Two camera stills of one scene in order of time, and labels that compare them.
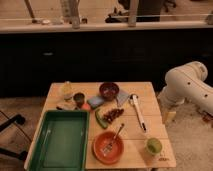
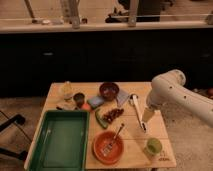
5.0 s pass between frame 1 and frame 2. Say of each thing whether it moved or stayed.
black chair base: stayed
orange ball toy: stayed
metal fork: stayed
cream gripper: moved
